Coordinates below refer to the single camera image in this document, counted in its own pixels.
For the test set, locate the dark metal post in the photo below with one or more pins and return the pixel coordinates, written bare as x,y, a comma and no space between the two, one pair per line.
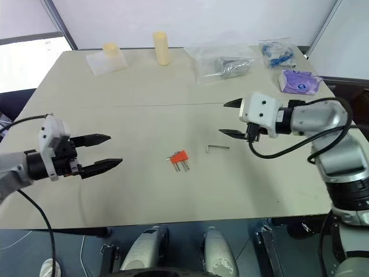
64,24

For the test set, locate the red hex key holder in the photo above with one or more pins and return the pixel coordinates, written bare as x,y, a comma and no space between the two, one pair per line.
179,156

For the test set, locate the silver robot leg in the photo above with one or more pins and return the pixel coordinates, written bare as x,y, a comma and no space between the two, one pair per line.
144,248
220,251

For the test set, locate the silver metal pin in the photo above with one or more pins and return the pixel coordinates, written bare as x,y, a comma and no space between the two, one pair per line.
169,157

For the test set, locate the silver robot torso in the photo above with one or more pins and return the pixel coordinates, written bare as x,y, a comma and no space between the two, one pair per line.
353,265

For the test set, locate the large clear plastic bag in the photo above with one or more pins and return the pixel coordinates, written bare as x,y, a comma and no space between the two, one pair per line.
201,62

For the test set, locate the white shoe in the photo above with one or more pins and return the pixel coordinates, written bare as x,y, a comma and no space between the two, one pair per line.
49,268

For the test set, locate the small metal hex key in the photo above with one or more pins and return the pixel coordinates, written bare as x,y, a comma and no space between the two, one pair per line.
214,147

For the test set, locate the silver right robot leg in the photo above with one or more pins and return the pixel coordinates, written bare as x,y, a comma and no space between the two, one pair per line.
220,251

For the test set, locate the silver metal part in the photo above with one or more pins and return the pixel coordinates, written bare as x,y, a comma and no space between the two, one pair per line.
233,67

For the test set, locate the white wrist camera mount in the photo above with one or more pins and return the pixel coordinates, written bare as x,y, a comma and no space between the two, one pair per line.
259,111
49,131

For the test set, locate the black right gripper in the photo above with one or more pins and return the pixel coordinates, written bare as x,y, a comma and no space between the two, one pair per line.
254,132

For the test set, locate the white wall panel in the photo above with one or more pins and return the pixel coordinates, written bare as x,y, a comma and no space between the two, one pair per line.
340,31

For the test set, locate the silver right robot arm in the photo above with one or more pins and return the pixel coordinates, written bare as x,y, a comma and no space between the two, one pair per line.
331,135

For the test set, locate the tall yellow foam cylinder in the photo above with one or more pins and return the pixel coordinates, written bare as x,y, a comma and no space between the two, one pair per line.
161,49

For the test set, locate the purple tissue pack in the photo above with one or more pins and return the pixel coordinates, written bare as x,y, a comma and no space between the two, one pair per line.
298,82

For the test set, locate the silver left robot leg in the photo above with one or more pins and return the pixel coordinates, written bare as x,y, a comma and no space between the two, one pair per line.
144,248

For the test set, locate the dark brown furniture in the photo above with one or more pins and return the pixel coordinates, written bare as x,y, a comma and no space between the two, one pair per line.
357,98

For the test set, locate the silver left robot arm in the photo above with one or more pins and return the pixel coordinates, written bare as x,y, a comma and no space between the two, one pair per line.
11,168

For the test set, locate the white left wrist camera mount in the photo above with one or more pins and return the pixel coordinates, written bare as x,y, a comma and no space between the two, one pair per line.
49,131

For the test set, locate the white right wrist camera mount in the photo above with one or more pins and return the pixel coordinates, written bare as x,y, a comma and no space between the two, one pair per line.
259,111

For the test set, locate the black stand frame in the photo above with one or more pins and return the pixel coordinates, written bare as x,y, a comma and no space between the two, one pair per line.
269,251
111,258

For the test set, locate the dark rounded robot base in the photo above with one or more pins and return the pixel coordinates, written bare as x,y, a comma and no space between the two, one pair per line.
173,272

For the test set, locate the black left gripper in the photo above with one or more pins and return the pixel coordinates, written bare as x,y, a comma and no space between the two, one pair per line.
64,157

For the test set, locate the short yellow foam cylinder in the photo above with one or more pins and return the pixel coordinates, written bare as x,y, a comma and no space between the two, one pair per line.
112,54

